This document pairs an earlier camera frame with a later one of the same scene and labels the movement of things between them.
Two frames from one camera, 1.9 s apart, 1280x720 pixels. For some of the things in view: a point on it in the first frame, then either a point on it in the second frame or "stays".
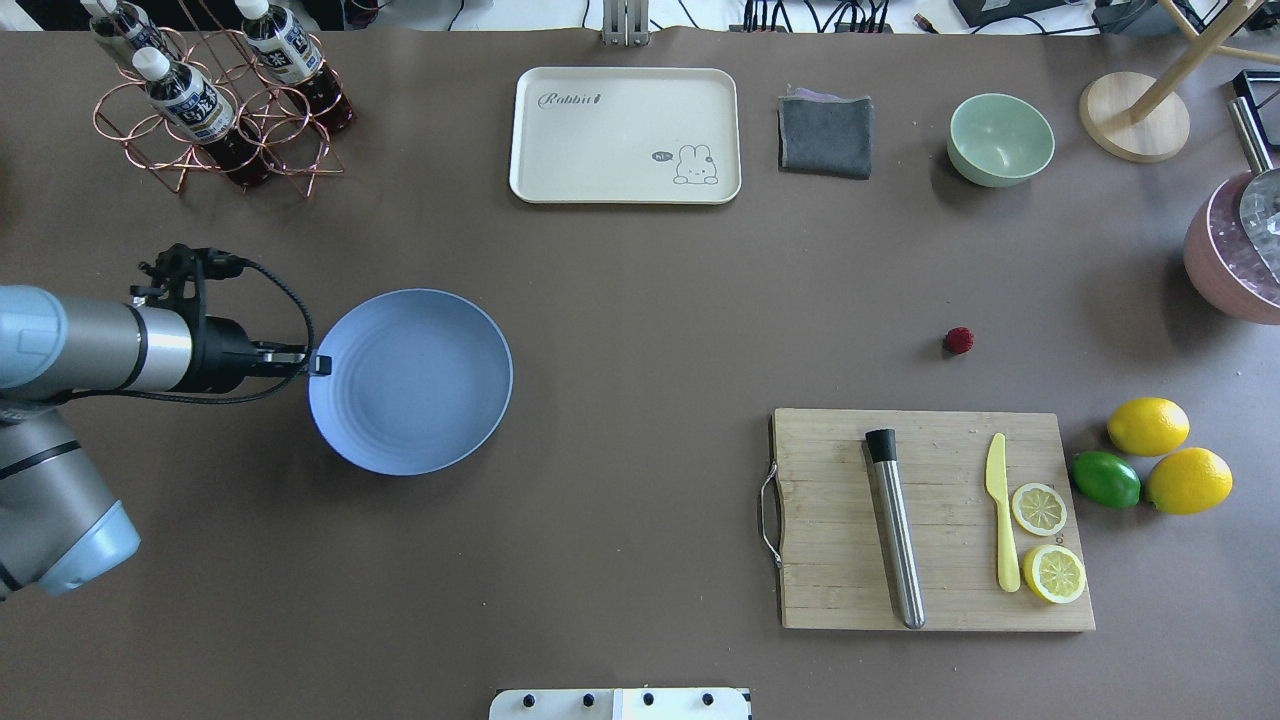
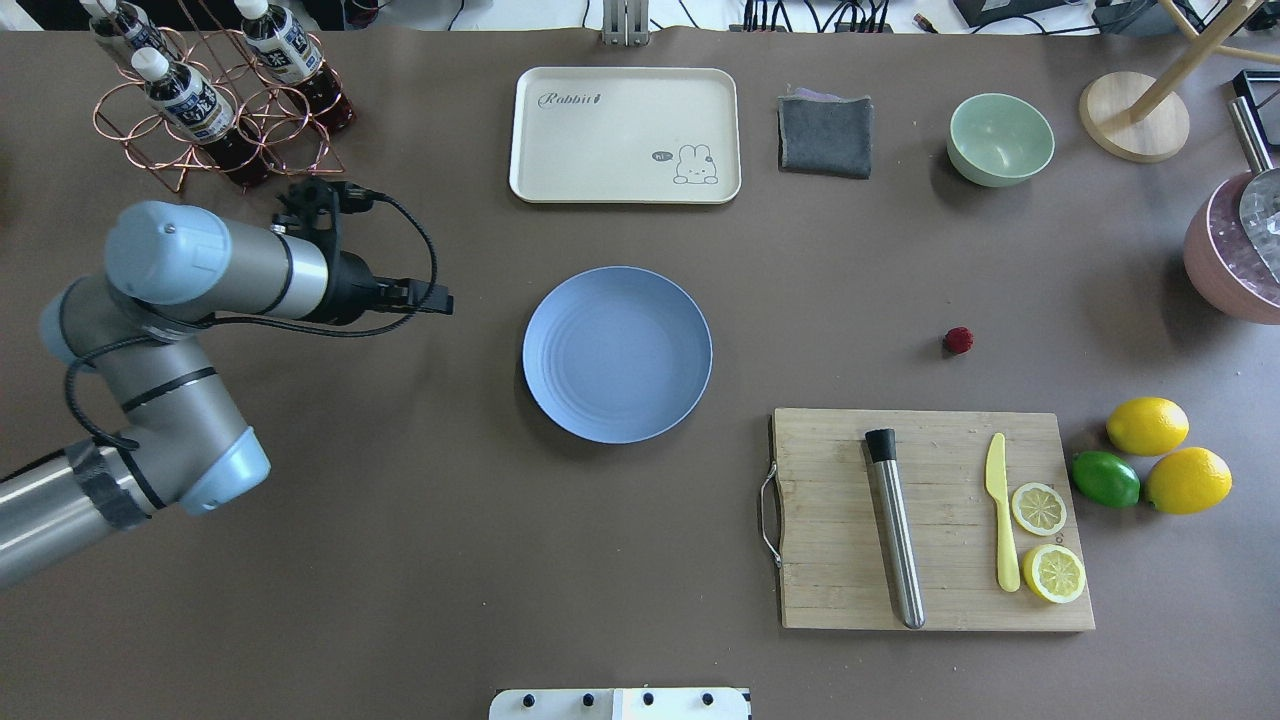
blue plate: [419, 381] → [617, 354]
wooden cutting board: [835, 570] stays
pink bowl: [1220, 260] stays
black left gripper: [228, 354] → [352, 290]
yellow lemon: [1189, 481] stays
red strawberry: [959, 340] stays
